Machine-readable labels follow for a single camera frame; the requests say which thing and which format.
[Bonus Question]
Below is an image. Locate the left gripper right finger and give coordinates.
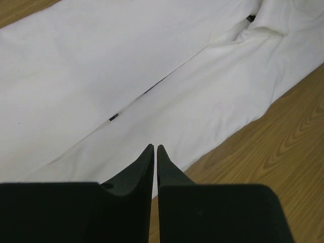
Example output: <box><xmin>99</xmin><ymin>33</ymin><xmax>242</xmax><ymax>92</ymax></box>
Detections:
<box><xmin>157</xmin><ymin>145</ymin><xmax>195</xmax><ymax>187</ymax></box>

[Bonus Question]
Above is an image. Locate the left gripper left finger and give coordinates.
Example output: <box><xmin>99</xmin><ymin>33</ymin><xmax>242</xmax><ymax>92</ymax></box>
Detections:
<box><xmin>100</xmin><ymin>144</ymin><xmax>154</xmax><ymax>200</ymax></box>

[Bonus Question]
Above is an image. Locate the white t-shirt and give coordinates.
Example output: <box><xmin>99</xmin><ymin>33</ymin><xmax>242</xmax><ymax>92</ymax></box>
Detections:
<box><xmin>1</xmin><ymin>1</ymin><xmax>323</xmax><ymax>182</ymax></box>

